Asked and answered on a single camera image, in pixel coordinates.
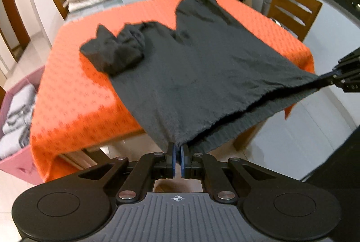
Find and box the dark grey sweater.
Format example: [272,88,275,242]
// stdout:
[79,0,328,154]

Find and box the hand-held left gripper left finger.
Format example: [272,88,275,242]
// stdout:
[78,142,178,204]

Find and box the pink fabric storage bin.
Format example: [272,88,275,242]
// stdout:
[0,66,45,185]

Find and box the orange flower-patterned mat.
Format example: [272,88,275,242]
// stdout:
[29,0,315,183]

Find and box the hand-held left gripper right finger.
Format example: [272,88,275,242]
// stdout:
[180,143,278,205]

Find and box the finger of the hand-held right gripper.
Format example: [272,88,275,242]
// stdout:
[317,74,360,94]
[333,46,360,77]

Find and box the brown wooden doorway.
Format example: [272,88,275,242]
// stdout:
[0,0,31,62]

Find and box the white fluffy clothing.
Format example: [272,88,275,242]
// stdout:
[0,84,38,159]

